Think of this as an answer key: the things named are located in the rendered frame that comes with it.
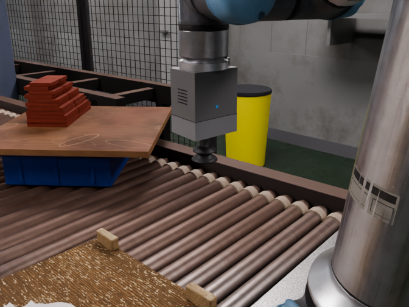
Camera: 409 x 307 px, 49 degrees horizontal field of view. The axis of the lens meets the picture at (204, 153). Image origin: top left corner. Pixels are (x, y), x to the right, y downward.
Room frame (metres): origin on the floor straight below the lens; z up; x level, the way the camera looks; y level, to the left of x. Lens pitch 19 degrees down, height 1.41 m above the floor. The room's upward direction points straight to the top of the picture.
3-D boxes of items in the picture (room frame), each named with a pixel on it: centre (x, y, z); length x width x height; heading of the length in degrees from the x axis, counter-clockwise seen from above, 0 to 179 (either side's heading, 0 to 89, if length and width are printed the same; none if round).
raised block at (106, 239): (0.80, 0.20, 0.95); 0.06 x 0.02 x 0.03; 46
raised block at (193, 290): (0.61, 0.01, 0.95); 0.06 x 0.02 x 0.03; 46
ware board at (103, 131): (1.35, 0.38, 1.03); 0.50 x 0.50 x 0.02; 87
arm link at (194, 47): (0.69, 0.00, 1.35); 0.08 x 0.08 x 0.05
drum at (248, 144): (3.81, -0.37, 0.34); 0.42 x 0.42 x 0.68
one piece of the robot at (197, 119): (0.70, 0.01, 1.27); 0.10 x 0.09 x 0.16; 38
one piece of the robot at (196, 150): (0.69, 0.00, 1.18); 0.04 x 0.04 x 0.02
